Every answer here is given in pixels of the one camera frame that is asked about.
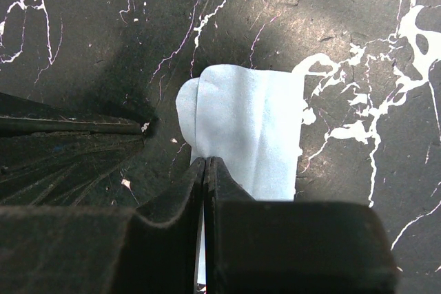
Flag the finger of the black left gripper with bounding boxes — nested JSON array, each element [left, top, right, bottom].
[[1, 93, 152, 136], [1, 132, 144, 206]]

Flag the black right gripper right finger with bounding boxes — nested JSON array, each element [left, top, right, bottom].
[[205, 157, 399, 293]]

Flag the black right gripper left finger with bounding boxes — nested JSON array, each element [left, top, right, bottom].
[[1, 158, 205, 293]]

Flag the light blue cleaning cloth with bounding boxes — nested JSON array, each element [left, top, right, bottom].
[[176, 64, 305, 201]]

